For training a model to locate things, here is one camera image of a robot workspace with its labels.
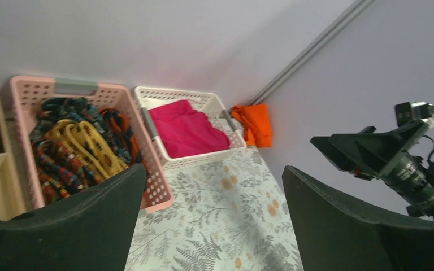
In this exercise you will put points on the white plastic basket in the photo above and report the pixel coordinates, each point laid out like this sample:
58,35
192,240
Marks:
207,103

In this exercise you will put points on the yellow patterned tie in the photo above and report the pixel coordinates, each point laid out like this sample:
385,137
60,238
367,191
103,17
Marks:
89,147

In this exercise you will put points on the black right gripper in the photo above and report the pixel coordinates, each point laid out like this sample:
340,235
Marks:
372,155

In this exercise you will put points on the pink plastic basket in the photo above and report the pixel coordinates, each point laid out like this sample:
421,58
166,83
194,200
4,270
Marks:
29,91

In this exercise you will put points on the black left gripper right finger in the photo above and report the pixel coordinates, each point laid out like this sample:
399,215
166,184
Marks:
336,231

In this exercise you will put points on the magenta folded cloth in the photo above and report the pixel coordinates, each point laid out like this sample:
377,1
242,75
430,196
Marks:
185,131

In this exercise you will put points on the red checkered patterned tie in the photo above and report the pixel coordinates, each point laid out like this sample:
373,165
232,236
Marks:
61,173

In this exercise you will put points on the orange black tie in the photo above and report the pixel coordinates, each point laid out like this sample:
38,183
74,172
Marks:
121,128

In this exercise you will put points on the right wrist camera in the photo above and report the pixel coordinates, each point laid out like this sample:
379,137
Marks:
409,111

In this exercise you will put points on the white floral table mat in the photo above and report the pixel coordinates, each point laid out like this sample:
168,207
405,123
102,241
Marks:
227,215

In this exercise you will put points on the orange cloth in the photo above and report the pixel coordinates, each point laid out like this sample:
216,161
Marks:
256,123

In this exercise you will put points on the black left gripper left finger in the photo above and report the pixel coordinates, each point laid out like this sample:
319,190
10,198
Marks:
91,230

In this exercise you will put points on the dark teal patterned tie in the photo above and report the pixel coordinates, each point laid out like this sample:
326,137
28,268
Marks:
50,111

